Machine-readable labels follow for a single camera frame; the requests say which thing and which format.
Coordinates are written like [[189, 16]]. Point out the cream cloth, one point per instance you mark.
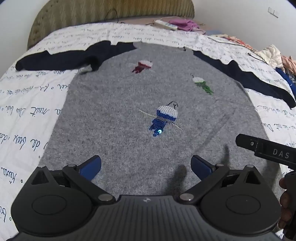
[[270, 54]]

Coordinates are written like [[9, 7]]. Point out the pink cloth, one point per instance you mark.
[[290, 64]]

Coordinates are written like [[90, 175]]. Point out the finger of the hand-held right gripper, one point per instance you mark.
[[246, 141]]

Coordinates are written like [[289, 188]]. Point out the white script-printed bed sheet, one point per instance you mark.
[[23, 92]]

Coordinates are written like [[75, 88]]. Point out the olive upholstered headboard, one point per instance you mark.
[[92, 11]]

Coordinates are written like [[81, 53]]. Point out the grey sweater with navy sleeves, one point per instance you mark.
[[138, 88]]

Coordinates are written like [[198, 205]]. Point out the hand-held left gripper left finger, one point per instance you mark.
[[91, 168]]

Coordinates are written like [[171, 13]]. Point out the purple cloth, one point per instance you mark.
[[185, 24]]

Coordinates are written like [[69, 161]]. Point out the blue cloth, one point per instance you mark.
[[286, 80]]

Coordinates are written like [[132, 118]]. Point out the person's right hand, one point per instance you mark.
[[285, 204]]

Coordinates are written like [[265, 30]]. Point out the white power strip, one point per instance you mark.
[[165, 24]]

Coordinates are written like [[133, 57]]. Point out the white wall switch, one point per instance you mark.
[[273, 12]]

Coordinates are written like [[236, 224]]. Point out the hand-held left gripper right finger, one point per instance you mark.
[[200, 168]]

